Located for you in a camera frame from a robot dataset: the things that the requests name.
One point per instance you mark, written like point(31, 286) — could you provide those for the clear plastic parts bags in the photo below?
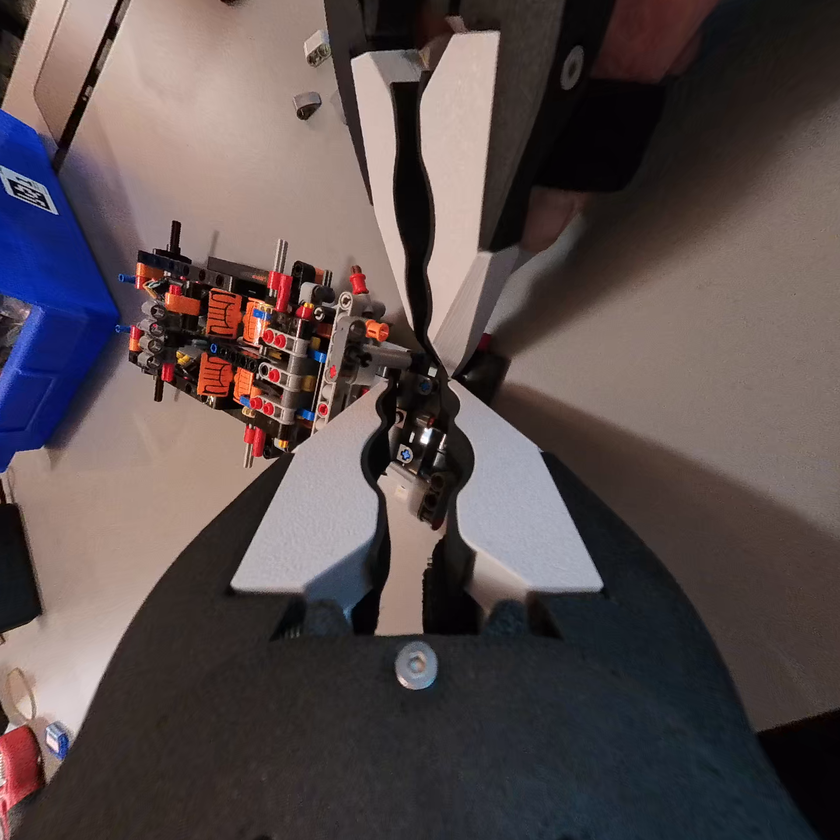
point(13, 328)

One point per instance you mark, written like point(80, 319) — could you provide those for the multicoloured lego car chassis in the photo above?
point(262, 341)

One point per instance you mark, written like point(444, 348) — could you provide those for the red object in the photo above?
point(19, 768)

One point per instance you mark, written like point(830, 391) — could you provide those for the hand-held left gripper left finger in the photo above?
point(315, 518)

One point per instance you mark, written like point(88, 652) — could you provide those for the blue plastic storage bin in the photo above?
point(59, 275)

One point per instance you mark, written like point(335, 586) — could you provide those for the beige rubber band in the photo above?
point(6, 689)

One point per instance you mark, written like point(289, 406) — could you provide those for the small blue white object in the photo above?
point(58, 740)

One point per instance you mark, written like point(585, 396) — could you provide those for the person's right hand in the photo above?
point(649, 39)

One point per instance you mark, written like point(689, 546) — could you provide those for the light grey two-hole lego beam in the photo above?
point(316, 47)

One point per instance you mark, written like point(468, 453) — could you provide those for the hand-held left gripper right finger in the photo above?
point(525, 518)

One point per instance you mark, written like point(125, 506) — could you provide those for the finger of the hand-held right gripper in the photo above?
point(377, 131)
point(459, 164)

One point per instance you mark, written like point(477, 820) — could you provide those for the black box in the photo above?
point(16, 571)

